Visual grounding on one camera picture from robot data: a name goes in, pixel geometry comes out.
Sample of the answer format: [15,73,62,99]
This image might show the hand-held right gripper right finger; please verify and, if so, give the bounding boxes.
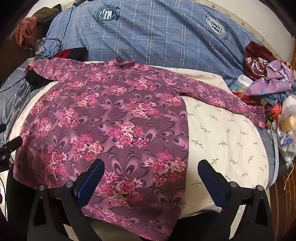
[198,159,274,241]

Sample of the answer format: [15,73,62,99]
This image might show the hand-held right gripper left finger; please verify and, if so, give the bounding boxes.
[28,159,105,241]

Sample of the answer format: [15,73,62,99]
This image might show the purple floral shirt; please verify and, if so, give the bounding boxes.
[13,58,266,240]

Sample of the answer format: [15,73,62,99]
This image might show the grey-blue satin quilt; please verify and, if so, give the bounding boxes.
[0,62,47,149]

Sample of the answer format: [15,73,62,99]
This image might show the cream leaf-print bed sheet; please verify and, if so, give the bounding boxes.
[10,61,271,241]

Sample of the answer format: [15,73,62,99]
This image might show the black cloth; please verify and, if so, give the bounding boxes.
[24,70,52,90]

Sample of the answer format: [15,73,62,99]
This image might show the orange cloth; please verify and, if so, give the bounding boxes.
[15,17,38,49]

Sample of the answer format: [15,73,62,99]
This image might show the red and black garment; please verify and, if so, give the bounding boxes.
[55,47,89,62]

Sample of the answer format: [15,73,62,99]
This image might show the white plastic bag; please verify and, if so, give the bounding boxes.
[276,95,296,167]

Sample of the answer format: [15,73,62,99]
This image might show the blue cloth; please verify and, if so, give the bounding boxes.
[261,81,296,105]

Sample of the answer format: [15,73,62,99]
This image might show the lilac printed cloth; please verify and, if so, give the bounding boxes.
[244,61,296,96]

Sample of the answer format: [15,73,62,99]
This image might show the olive green cloth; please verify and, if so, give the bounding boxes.
[31,7,62,22]

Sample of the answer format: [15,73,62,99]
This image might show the red plastic bag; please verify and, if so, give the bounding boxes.
[244,42,278,79]

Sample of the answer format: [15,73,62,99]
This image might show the blue plaid quilt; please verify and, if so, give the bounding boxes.
[44,0,264,87]

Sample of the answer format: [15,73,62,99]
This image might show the black cable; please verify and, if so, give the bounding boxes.
[23,0,80,81]

